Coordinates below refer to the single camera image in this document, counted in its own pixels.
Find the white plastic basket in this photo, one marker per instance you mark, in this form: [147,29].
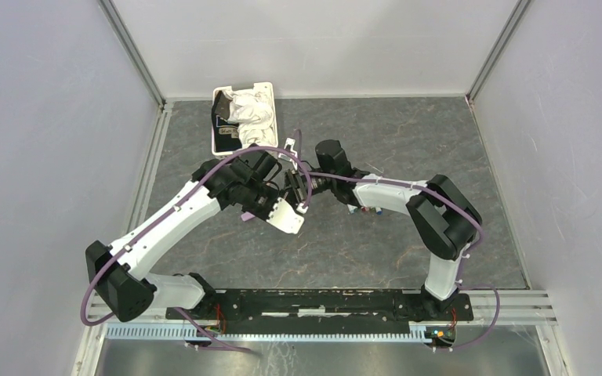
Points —
[242,117]

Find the white crumpled cloth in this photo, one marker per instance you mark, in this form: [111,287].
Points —
[253,109]

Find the pink highlighter cap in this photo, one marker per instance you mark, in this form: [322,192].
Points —
[246,216]

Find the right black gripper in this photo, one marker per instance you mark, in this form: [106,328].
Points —
[296,183]

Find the black mounting base plate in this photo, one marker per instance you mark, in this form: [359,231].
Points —
[327,311]

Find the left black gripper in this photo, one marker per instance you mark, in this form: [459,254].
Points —
[275,193]

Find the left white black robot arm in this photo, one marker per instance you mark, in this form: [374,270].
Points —
[120,272]

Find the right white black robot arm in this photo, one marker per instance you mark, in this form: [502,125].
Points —
[448,224]

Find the black cloth with label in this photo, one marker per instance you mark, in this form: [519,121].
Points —
[225,137]

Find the white slotted cable duct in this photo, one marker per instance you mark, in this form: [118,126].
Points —
[189,333]

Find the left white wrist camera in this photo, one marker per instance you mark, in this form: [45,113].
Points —
[284,217]

